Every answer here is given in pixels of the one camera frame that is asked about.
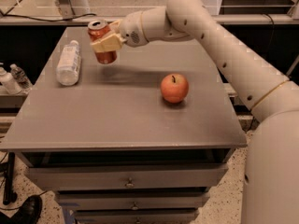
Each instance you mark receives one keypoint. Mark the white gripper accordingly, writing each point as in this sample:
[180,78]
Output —
[131,28]

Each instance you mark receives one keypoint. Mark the red coke can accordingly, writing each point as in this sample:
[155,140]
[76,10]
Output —
[96,30]

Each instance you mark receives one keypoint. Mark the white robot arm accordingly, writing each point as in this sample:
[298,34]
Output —
[271,182]

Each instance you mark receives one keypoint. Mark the clear plastic water bottle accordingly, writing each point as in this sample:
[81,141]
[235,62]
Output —
[68,67]

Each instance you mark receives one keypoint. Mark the small clear bottle on shelf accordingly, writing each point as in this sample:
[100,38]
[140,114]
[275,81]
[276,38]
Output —
[20,76]

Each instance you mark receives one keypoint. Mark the white squeeze bottle on shelf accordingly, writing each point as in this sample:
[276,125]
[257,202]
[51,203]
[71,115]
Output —
[9,83]

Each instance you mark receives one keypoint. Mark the red apple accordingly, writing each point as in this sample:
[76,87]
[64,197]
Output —
[174,88]

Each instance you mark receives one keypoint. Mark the grey drawer cabinet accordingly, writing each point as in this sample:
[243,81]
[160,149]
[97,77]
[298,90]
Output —
[116,115]

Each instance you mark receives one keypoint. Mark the top grey drawer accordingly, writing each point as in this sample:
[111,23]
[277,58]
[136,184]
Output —
[128,177]

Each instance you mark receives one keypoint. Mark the grey drawer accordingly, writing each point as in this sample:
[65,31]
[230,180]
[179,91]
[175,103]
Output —
[136,217]
[128,177]
[133,200]

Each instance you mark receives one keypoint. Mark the middle grey drawer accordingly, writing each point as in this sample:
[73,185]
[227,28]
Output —
[133,200]

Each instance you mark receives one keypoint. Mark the bottom grey drawer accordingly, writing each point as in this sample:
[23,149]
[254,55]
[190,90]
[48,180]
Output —
[136,217]

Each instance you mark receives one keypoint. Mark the black stand leg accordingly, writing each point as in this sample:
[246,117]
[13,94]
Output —
[10,195]

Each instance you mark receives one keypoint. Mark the black shoe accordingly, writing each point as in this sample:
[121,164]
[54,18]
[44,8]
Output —
[29,212]

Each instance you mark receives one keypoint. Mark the white post base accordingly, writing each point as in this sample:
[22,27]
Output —
[71,0]

